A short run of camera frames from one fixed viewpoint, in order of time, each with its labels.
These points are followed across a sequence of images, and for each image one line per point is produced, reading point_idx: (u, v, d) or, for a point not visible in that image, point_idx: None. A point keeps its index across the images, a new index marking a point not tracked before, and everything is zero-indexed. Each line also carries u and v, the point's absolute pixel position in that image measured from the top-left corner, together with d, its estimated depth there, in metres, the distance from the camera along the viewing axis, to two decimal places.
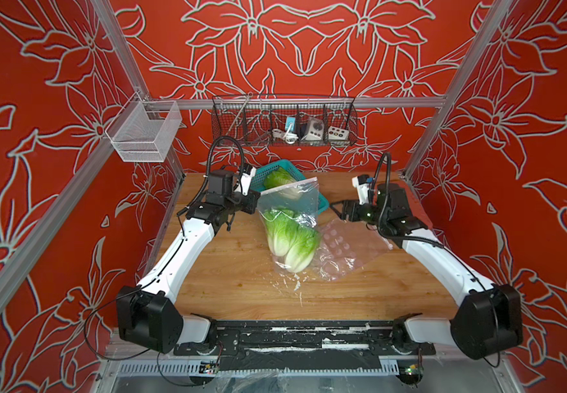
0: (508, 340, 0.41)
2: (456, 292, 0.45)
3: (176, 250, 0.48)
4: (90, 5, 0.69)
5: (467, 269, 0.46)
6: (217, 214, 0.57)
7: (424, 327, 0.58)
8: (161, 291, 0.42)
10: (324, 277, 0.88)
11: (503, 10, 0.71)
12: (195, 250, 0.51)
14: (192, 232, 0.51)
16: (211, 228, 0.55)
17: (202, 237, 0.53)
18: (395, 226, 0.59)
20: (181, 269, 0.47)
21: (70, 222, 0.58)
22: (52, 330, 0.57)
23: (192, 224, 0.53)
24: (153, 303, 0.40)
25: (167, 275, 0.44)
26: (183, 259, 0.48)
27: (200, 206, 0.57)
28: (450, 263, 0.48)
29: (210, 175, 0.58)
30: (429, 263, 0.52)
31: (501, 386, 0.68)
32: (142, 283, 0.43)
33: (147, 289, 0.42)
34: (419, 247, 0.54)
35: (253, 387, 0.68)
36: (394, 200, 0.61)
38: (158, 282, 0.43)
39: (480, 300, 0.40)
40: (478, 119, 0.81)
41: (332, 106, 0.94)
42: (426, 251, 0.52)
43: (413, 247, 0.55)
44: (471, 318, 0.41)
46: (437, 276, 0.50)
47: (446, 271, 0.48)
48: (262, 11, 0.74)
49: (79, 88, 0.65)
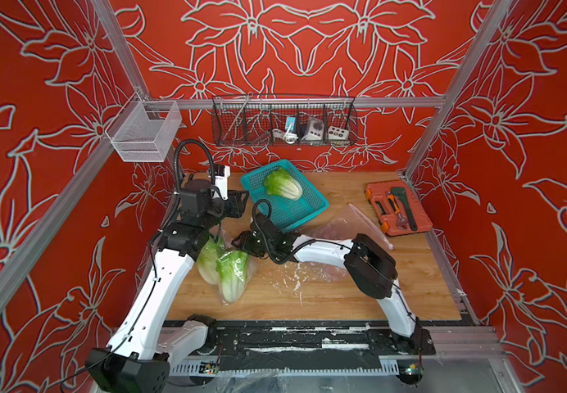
0: (386, 270, 0.53)
2: (338, 260, 0.56)
3: (149, 297, 0.42)
4: (90, 5, 0.69)
5: (336, 243, 0.57)
6: (195, 238, 0.50)
7: (389, 313, 0.60)
8: (133, 351, 0.38)
10: (324, 277, 0.88)
11: (503, 10, 0.71)
12: (170, 288, 0.45)
14: (165, 270, 0.45)
16: (189, 255, 0.48)
17: (179, 272, 0.46)
18: (283, 249, 0.67)
20: (156, 318, 0.42)
21: (70, 222, 0.58)
22: (52, 330, 0.57)
23: (166, 260, 0.46)
24: (127, 368, 0.36)
25: (140, 331, 0.39)
26: (157, 308, 0.42)
27: (174, 231, 0.49)
28: (326, 247, 0.58)
29: (182, 192, 0.49)
30: (317, 255, 0.61)
31: (501, 386, 0.68)
32: (112, 345, 0.38)
33: (120, 350, 0.38)
34: (305, 250, 0.63)
35: (253, 387, 0.68)
36: (267, 232, 0.69)
38: (130, 341, 0.38)
39: (351, 260, 0.51)
40: (478, 119, 0.81)
41: (332, 106, 0.94)
42: (310, 250, 0.61)
43: (301, 252, 0.64)
44: (360, 276, 0.52)
46: (327, 259, 0.59)
47: (327, 254, 0.58)
48: (262, 11, 0.74)
49: (79, 88, 0.65)
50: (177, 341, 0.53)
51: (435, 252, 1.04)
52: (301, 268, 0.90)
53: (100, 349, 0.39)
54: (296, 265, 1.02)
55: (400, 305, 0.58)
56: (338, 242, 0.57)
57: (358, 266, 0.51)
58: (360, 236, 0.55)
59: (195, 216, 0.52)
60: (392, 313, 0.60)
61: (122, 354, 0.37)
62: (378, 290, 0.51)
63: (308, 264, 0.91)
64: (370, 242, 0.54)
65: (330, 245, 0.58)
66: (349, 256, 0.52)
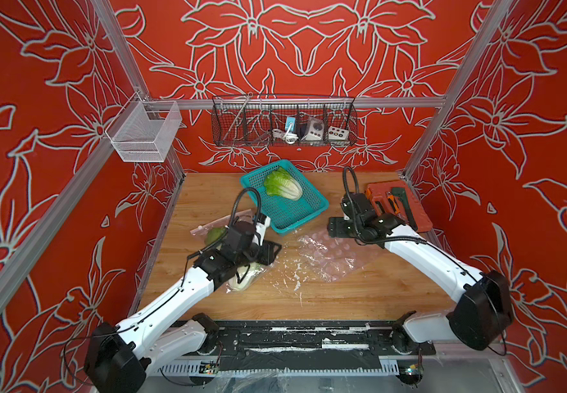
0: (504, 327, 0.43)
2: (451, 288, 0.45)
3: (167, 300, 0.47)
4: (90, 5, 0.69)
5: (456, 264, 0.46)
6: (224, 271, 0.55)
7: (426, 327, 0.57)
8: (133, 341, 0.41)
10: (324, 277, 0.88)
11: (503, 10, 0.71)
12: (186, 303, 0.49)
14: (190, 284, 0.50)
16: (212, 284, 0.54)
17: (199, 291, 0.51)
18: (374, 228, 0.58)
20: (163, 322, 0.46)
21: (70, 222, 0.58)
22: (52, 330, 0.57)
23: (194, 276, 0.52)
24: (119, 354, 0.39)
25: (146, 326, 0.43)
26: (170, 312, 0.46)
27: (210, 256, 0.56)
28: (440, 260, 0.47)
29: (231, 227, 0.57)
30: (417, 261, 0.51)
31: (501, 386, 0.68)
32: (121, 325, 0.42)
33: (123, 336, 0.41)
34: (405, 246, 0.52)
35: (253, 387, 0.68)
36: (360, 206, 0.62)
38: (135, 330, 0.42)
39: (474, 295, 0.40)
40: (478, 119, 0.81)
41: (332, 106, 0.94)
42: (414, 251, 0.51)
43: (396, 247, 0.54)
44: (469, 314, 0.42)
46: (428, 273, 0.50)
47: (436, 268, 0.47)
48: (262, 11, 0.74)
49: (79, 88, 0.65)
50: (166, 347, 0.53)
51: None
52: (301, 268, 0.90)
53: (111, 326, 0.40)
54: (296, 265, 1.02)
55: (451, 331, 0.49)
56: (460, 264, 0.46)
57: (480, 308, 0.39)
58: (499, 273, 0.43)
59: (232, 251, 0.58)
60: (428, 328, 0.56)
61: (124, 340, 0.41)
62: (477, 342, 0.43)
63: (308, 264, 0.91)
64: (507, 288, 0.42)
65: (448, 263, 0.46)
66: (471, 288, 0.42)
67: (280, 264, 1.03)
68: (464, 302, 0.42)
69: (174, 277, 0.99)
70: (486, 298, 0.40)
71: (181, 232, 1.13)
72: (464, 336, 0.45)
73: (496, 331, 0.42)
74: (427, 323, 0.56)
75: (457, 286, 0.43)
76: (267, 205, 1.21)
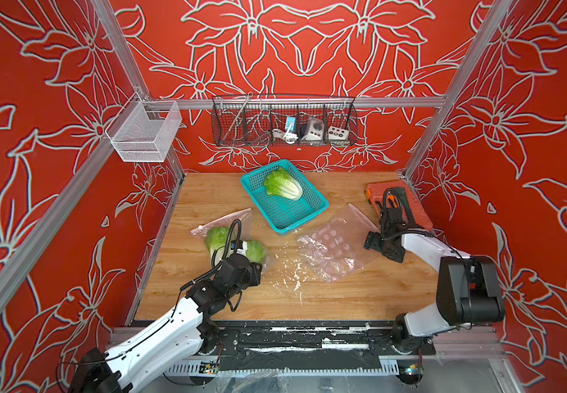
0: (481, 304, 0.44)
2: None
3: (156, 330, 0.49)
4: (90, 5, 0.69)
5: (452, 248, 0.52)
6: (214, 303, 0.58)
7: (423, 317, 0.58)
8: (118, 371, 0.42)
10: (323, 277, 0.88)
11: (503, 10, 0.71)
12: (174, 334, 0.51)
14: (179, 315, 0.52)
16: (202, 315, 0.56)
17: (187, 323, 0.53)
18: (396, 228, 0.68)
20: (151, 351, 0.47)
21: (70, 222, 0.58)
22: (52, 330, 0.57)
23: (183, 306, 0.54)
24: (104, 384, 0.40)
25: (133, 355, 0.45)
26: (156, 342, 0.48)
27: (203, 287, 0.59)
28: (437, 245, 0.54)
29: (224, 261, 0.60)
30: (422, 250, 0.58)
31: (501, 386, 0.68)
32: (110, 353, 0.44)
33: (111, 363, 0.43)
34: (413, 237, 0.61)
35: (253, 387, 0.68)
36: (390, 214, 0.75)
38: (122, 359, 0.44)
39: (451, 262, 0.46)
40: (478, 119, 0.81)
41: (332, 106, 0.94)
42: (418, 239, 0.59)
43: (408, 240, 0.63)
44: (446, 282, 0.46)
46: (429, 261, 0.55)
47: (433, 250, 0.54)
48: (262, 11, 0.74)
49: (79, 88, 0.65)
50: (153, 365, 0.52)
51: None
52: (301, 268, 0.90)
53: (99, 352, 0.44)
54: (296, 265, 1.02)
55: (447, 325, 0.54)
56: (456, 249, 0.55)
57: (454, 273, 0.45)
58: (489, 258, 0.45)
59: (224, 284, 0.61)
60: (425, 318, 0.57)
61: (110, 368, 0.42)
62: (451, 310, 0.45)
63: (308, 264, 0.91)
64: (492, 269, 0.45)
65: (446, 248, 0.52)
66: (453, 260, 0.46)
67: (280, 264, 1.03)
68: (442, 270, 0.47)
69: (174, 277, 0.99)
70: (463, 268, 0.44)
71: (181, 231, 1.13)
72: (445, 312, 0.47)
73: (470, 301, 0.44)
74: (425, 313, 0.57)
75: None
76: (267, 205, 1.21)
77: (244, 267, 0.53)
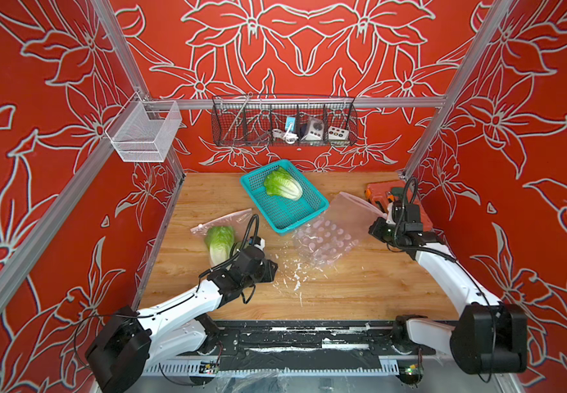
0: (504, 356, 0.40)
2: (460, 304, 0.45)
3: (182, 301, 0.51)
4: (90, 5, 0.69)
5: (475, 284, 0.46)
6: (231, 291, 0.60)
7: (427, 332, 0.57)
8: (148, 329, 0.44)
10: (324, 277, 0.88)
11: (503, 10, 0.71)
12: (197, 309, 0.54)
14: (203, 293, 0.55)
16: (219, 300, 0.58)
17: (209, 303, 0.56)
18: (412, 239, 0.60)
20: (176, 318, 0.49)
21: (70, 223, 0.58)
22: (52, 330, 0.57)
23: (207, 286, 0.57)
24: (134, 339, 0.41)
25: (162, 318, 0.47)
26: (182, 313, 0.50)
27: (221, 275, 0.62)
28: (460, 277, 0.48)
29: (242, 250, 0.63)
30: (439, 275, 0.52)
31: (501, 386, 0.68)
32: (141, 313, 0.46)
33: (142, 321, 0.45)
34: (430, 258, 0.55)
35: (253, 387, 0.68)
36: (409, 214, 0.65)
38: (153, 319, 0.46)
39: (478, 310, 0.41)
40: (478, 119, 0.81)
41: (332, 106, 0.94)
42: (436, 262, 0.53)
43: (424, 258, 0.56)
44: (467, 332, 0.41)
46: (445, 289, 0.50)
47: (452, 282, 0.48)
48: (262, 11, 0.74)
49: (79, 88, 0.65)
50: (166, 343, 0.53)
51: None
52: (301, 268, 0.90)
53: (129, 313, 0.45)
54: (296, 265, 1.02)
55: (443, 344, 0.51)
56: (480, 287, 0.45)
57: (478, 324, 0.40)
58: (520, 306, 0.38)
59: (240, 273, 0.64)
60: (430, 335, 0.55)
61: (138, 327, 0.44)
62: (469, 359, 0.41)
63: (308, 264, 0.91)
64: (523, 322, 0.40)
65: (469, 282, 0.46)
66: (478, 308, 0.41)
67: (280, 264, 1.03)
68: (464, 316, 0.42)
69: (174, 277, 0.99)
70: (489, 320, 0.40)
71: (181, 231, 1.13)
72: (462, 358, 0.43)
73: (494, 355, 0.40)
74: (431, 331, 0.55)
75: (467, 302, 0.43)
76: (268, 205, 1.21)
77: (259, 258, 0.65)
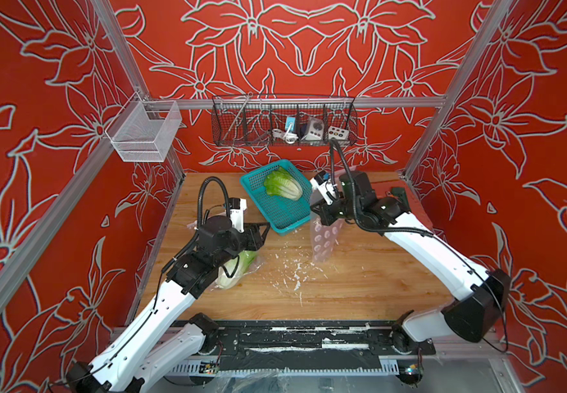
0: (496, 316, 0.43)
2: (455, 286, 0.44)
3: (140, 327, 0.43)
4: (90, 5, 0.69)
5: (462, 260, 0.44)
6: (201, 277, 0.50)
7: (423, 323, 0.57)
8: (106, 381, 0.38)
10: (324, 277, 0.88)
11: (503, 10, 0.71)
12: (161, 326, 0.45)
14: (164, 304, 0.46)
16: (192, 294, 0.49)
17: (176, 309, 0.47)
18: (374, 214, 0.53)
20: (139, 351, 0.42)
21: (70, 222, 0.58)
22: (52, 330, 0.57)
23: (167, 293, 0.47)
24: None
25: (120, 362, 0.40)
26: (143, 341, 0.42)
27: (185, 264, 0.51)
28: (445, 255, 0.45)
29: (200, 228, 0.50)
30: (419, 254, 0.48)
31: (501, 386, 0.68)
32: (94, 364, 0.40)
33: (97, 374, 0.39)
34: (405, 238, 0.49)
35: (253, 387, 0.68)
36: (359, 187, 0.55)
38: (108, 368, 0.39)
39: (480, 296, 0.39)
40: (478, 119, 0.81)
41: (332, 106, 0.94)
42: (415, 245, 0.48)
43: (396, 237, 0.51)
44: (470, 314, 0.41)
46: (430, 268, 0.47)
47: (438, 264, 0.45)
48: (262, 11, 0.74)
49: (79, 88, 0.65)
50: (161, 361, 0.52)
51: None
52: (301, 268, 0.90)
53: (82, 366, 0.40)
54: (296, 265, 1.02)
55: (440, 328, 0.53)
56: (465, 260, 0.44)
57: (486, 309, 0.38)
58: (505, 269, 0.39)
59: (209, 254, 0.52)
60: (427, 327, 0.56)
61: (98, 380, 0.38)
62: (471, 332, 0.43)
63: (308, 264, 0.91)
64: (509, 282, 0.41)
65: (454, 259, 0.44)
66: (478, 289, 0.40)
67: (280, 264, 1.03)
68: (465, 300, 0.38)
69: None
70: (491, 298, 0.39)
71: (181, 231, 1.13)
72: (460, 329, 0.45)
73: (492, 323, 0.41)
74: (425, 321, 0.56)
75: (463, 286, 0.42)
76: (267, 205, 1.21)
77: (224, 229, 0.51)
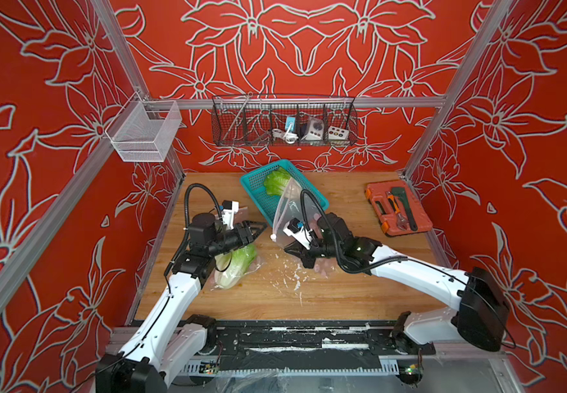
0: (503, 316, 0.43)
2: (446, 298, 0.45)
3: (161, 313, 0.47)
4: (90, 5, 0.69)
5: (440, 272, 0.47)
6: (204, 267, 0.57)
7: (427, 329, 0.56)
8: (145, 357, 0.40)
10: (324, 276, 0.88)
11: (503, 10, 0.71)
12: (179, 308, 0.50)
14: (178, 289, 0.51)
16: (199, 282, 0.55)
17: (188, 292, 0.52)
18: (355, 257, 0.57)
20: (166, 331, 0.46)
21: (70, 222, 0.58)
22: (52, 330, 0.57)
23: (179, 281, 0.53)
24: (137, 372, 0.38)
25: (151, 339, 0.43)
26: (169, 320, 0.46)
27: (186, 259, 0.57)
28: (425, 273, 0.48)
29: (190, 227, 0.56)
30: (405, 277, 0.50)
31: (501, 386, 0.68)
32: (124, 350, 0.41)
33: (132, 356, 0.40)
34: (388, 268, 0.52)
35: (253, 387, 0.68)
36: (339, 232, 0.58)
38: (142, 347, 0.42)
39: (470, 300, 0.41)
40: (478, 119, 0.81)
41: (332, 106, 0.94)
42: (398, 272, 0.51)
43: (382, 270, 0.54)
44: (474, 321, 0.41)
46: (420, 287, 0.49)
47: (423, 282, 0.48)
48: (262, 11, 0.74)
49: (79, 88, 0.65)
50: (174, 355, 0.52)
51: (435, 252, 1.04)
52: (301, 268, 0.90)
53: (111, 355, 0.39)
54: (296, 265, 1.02)
55: (445, 329, 0.51)
56: (444, 271, 0.47)
57: (480, 311, 0.39)
58: (479, 269, 0.44)
59: (203, 246, 0.59)
60: (432, 331, 0.55)
61: (133, 359, 0.40)
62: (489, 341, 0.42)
63: None
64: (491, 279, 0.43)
65: (433, 273, 0.47)
66: (464, 294, 0.42)
67: (280, 264, 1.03)
68: (461, 309, 0.42)
69: None
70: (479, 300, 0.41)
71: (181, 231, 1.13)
72: (478, 341, 0.44)
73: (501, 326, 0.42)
74: (429, 327, 0.55)
75: (451, 294, 0.44)
76: (268, 205, 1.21)
77: (210, 223, 0.59)
